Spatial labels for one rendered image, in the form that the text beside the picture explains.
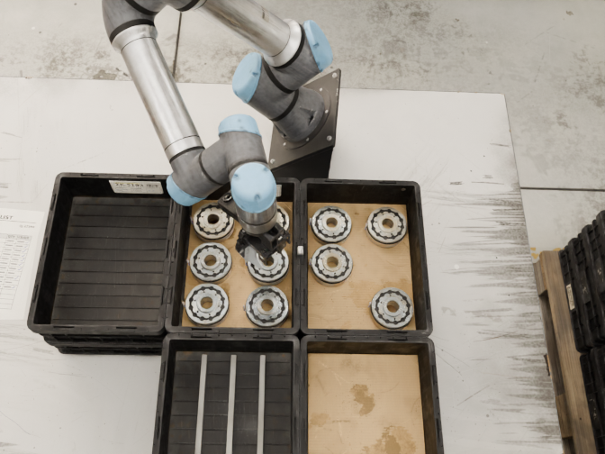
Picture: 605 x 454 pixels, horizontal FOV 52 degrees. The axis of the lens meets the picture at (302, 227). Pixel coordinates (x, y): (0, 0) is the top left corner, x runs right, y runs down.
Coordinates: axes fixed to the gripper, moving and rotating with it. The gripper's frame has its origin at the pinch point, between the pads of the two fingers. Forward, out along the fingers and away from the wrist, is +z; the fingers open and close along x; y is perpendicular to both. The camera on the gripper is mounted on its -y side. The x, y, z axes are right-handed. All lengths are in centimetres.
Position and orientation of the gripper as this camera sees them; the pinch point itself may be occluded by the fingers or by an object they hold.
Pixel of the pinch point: (257, 247)
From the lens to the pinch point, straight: 139.1
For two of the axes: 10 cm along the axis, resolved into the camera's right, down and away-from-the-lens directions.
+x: 6.9, -6.6, 2.8
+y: 7.2, 6.4, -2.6
